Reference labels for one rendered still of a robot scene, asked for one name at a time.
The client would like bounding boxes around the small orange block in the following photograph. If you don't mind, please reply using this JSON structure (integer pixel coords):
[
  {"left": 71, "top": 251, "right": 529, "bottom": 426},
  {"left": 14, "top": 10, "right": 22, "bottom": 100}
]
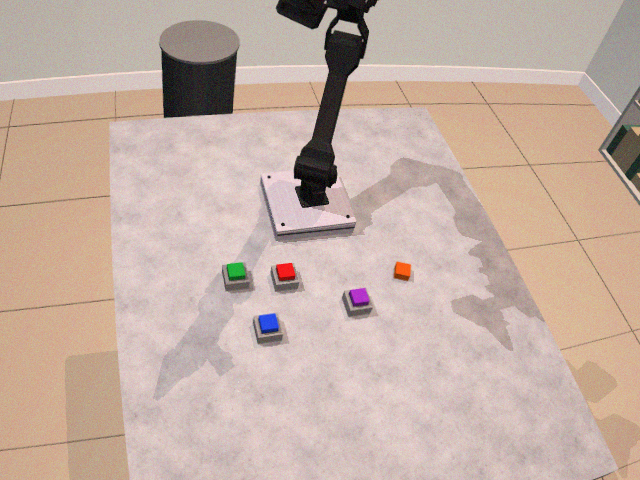
[{"left": 394, "top": 262, "right": 411, "bottom": 281}]

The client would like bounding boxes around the red button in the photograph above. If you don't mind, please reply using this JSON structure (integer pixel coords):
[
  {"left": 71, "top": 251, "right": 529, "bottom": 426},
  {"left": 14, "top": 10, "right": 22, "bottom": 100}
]
[{"left": 270, "top": 263, "right": 299, "bottom": 292}]

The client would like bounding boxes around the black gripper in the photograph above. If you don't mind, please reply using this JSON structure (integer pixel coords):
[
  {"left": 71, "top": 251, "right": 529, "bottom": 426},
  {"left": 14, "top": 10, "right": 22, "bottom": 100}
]
[{"left": 276, "top": 0, "right": 329, "bottom": 30}]

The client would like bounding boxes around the purple button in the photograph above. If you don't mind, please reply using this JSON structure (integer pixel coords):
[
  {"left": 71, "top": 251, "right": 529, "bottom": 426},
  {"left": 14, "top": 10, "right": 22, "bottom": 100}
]
[{"left": 342, "top": 288, "right": 373, "bottom": 318}]

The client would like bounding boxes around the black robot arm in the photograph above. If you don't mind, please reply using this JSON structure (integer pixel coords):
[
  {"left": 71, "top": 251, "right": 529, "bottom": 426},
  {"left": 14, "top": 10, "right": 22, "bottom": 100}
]
[{"left": 294, "top": 0, "right": 378, "bottom": 208}]

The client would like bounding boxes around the green button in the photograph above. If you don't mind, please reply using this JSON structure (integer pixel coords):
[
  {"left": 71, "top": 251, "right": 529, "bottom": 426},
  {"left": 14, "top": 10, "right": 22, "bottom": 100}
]
[{"left": 222, "top": 262, "right": 249, "bottom": 291}]

